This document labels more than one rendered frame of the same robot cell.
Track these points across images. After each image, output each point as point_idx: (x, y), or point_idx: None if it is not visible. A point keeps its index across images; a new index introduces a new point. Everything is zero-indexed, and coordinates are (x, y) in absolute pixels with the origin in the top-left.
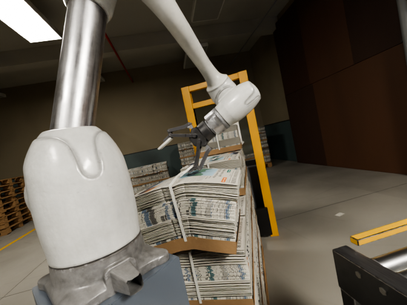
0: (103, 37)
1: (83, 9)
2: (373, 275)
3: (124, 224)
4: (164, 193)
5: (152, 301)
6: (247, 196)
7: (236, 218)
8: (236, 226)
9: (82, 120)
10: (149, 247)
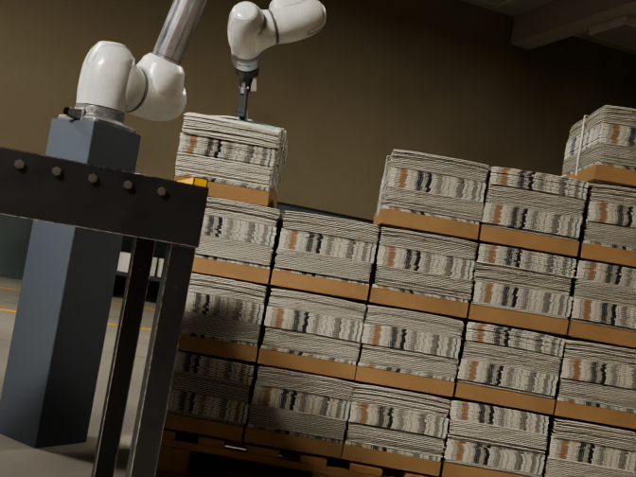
0: None
1: None
2: None
3: (89, 93)
4: None
5: (77, 132)
6: (460, 266)
7: (207, 168)
8: (203, 176)
9: (161, 44)
10: (102, 117)
